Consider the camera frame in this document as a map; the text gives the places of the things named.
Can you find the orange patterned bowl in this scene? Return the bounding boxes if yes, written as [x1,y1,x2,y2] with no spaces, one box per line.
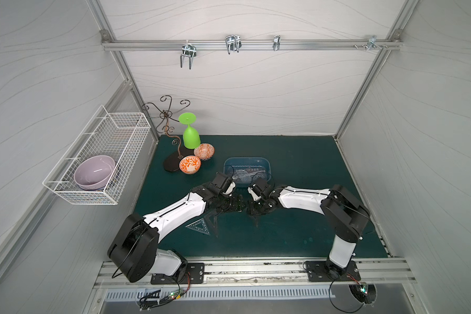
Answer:
[179,156,201,175]

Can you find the white wire basket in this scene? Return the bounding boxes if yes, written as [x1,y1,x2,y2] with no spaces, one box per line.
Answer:
[43,106,150,205]

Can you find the brown tall triangle ruler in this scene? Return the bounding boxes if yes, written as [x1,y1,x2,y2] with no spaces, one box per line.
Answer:
[204,210,218,238]

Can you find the metal double hook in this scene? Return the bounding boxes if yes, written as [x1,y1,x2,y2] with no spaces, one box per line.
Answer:
[180,43,197,69]

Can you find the metal wire hook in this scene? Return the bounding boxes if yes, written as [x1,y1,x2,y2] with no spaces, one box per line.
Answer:
[225,35,242,54]

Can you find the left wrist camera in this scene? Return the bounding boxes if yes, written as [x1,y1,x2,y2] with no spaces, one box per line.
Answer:
[209,172,236,196]

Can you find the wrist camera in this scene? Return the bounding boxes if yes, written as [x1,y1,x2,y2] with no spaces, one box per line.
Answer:
[209,172,236,196]
[247,178,273,201]

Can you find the black cable right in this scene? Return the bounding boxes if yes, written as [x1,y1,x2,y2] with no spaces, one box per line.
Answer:
[301,256,372,314]

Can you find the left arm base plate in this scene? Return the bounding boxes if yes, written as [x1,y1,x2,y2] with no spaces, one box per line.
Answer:
[150,263,205,285]

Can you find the blue plastic storage box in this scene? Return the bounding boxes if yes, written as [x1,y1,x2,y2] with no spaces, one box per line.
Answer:
[223,157,272,188]

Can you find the clear small triangle ruler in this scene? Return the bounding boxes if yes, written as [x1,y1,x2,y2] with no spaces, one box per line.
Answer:
[186,218,211,235]

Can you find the clear protractor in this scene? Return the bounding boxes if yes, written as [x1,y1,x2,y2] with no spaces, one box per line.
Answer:
[232,169,252,186]

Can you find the brown stencil ruler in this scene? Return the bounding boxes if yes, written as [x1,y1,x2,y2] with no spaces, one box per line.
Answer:
[243,166,267,177]

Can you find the brown small triangle ruler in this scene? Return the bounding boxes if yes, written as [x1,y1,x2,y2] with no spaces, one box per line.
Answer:
[248,213,259,228]

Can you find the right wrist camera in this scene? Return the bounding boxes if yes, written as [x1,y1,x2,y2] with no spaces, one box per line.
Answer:
[247,178,273,201]

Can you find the cables with circuit board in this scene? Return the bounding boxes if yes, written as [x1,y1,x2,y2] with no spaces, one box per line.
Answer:
[137,270,191,311]

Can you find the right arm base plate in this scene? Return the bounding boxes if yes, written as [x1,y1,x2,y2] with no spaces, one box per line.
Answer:
[303,260,361,283]

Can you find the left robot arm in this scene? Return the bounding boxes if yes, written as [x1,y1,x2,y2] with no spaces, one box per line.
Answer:
[107,184,245,283]

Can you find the green plastic goblet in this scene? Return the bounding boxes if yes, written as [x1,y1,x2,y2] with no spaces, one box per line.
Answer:
[179,113,201,149]

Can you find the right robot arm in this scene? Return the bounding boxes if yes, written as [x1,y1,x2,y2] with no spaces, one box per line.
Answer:
[247,180,371,279]

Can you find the red blue patterned bowl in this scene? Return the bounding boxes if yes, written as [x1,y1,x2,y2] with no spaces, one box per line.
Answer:
[194,143,215,161]

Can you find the purple bowl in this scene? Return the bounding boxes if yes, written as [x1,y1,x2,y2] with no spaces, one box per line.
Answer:
[73,155,116,190]

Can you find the metal wire cup stand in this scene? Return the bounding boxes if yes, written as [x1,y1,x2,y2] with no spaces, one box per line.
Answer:
[142,95,194,172]

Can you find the aluminium top rail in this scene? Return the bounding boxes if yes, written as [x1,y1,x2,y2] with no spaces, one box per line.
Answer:
[102,38,403,52]

